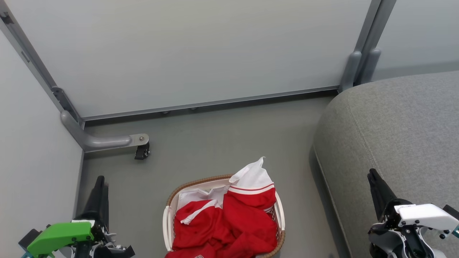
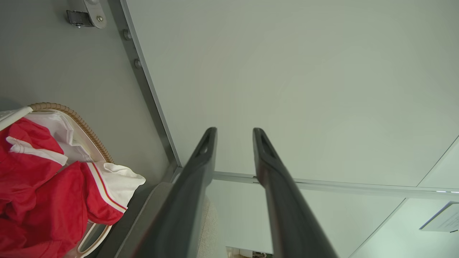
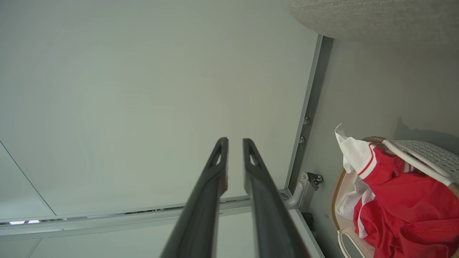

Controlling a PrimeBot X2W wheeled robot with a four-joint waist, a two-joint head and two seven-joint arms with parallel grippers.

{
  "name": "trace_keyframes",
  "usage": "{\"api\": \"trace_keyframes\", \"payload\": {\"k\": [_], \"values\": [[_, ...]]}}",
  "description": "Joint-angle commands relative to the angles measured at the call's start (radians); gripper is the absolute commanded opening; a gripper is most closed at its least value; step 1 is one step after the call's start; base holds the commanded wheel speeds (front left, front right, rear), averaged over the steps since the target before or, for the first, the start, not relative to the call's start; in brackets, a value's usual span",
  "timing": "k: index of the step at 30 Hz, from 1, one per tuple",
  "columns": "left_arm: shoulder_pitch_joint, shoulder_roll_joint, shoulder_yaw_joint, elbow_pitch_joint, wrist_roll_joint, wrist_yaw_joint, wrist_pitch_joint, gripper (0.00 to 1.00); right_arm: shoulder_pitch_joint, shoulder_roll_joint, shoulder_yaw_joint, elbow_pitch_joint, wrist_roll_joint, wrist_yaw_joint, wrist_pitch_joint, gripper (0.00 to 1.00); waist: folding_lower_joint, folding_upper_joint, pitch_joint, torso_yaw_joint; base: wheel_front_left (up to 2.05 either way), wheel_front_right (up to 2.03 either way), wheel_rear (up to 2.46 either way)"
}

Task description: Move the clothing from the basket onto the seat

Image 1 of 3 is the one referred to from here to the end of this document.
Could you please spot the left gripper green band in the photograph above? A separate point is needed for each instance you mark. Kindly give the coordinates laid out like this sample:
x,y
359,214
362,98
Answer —
x,y
61,234

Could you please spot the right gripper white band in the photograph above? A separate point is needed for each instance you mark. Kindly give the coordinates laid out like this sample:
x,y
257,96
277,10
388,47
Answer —
x,y
419,218

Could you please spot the red and white garment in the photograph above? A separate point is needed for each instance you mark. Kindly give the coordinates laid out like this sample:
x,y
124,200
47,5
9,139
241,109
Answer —
x,y
236,222

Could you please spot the grey fabric sofa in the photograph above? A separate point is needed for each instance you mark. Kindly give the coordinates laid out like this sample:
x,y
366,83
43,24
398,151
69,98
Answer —
x,y
401,136

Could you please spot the black caster wheel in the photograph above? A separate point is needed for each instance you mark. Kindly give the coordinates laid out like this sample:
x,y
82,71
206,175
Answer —
x,y
142,152

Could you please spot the white laundry basket brown rim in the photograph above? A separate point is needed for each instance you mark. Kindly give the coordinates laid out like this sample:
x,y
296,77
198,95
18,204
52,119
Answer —
x,y
169,222

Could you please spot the white liner cloth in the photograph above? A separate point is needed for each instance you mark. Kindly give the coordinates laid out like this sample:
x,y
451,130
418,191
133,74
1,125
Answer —
x,y
193,196

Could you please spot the grey partition foot bracket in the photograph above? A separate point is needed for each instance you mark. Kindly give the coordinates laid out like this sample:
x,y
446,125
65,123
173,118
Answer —
x,y
104,141

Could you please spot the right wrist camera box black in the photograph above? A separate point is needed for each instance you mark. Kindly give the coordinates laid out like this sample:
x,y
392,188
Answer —
x,y
452,211

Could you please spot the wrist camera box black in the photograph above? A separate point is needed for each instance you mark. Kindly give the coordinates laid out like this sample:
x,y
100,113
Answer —
x,y
29,237
452,211

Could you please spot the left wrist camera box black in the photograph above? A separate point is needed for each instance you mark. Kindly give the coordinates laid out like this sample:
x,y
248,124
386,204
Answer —
x,y
29,237

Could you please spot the grey partition post with foot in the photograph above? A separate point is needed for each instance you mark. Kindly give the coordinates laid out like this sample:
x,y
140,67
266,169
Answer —
x,y
371,61
349,70

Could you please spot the grey partition bottom rail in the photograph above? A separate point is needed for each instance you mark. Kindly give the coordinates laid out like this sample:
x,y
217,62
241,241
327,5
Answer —
x,y
215,101

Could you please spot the grey partition post with bracket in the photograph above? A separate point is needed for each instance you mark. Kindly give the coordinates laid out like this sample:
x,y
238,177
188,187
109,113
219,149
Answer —
x,y
32,64

